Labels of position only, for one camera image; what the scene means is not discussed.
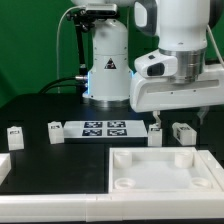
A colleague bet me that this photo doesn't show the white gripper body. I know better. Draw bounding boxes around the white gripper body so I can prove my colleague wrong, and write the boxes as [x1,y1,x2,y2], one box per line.
[130,64,224,112]

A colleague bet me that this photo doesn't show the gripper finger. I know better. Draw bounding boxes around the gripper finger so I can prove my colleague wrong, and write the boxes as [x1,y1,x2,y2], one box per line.
[197,107,209,123]
[153,111,161,128]

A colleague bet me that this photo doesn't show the white square tabletop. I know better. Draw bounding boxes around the white square tabletop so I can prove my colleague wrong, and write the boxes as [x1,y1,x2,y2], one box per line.
[108,147,224,193]

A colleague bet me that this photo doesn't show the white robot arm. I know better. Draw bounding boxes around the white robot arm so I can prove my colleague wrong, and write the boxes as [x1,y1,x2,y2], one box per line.
[71,0,224,112]

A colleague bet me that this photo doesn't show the white base tag plate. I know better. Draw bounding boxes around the white base tag plate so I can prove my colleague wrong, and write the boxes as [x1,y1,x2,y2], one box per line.
[64,120,147,138]

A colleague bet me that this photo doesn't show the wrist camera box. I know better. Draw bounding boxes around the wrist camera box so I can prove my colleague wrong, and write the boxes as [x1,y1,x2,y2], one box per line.
[134,50,178,78]

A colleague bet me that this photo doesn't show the white right obstacle wall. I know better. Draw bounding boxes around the white right obstacle wall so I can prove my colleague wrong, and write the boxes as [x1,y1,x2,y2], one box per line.
[198,150,224,191]

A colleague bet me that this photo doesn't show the white obstacle wall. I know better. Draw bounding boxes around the white obstacle wall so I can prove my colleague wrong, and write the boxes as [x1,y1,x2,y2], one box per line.
[198,150,224,191]
[0,192,224,223]
[0,153,11,185]

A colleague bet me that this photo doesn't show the black cables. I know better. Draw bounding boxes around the black cables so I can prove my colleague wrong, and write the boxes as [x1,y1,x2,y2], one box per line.
[39,77,88,94]

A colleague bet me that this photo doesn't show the white front obstacle wall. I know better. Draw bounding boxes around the white front obstacle wall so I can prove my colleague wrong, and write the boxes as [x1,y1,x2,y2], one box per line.
[0,192,224,223]

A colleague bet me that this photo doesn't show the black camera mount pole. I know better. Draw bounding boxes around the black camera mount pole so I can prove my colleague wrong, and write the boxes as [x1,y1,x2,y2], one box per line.
[66,3,119,93]

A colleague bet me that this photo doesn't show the grey cable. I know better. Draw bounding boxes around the grey cable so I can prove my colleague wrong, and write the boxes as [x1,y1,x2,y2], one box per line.
[55,5,87,94]

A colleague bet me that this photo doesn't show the white left obstacle wall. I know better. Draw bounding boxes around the white left obstacle wall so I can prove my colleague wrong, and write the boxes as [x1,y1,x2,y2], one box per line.
[0,153,11,185]

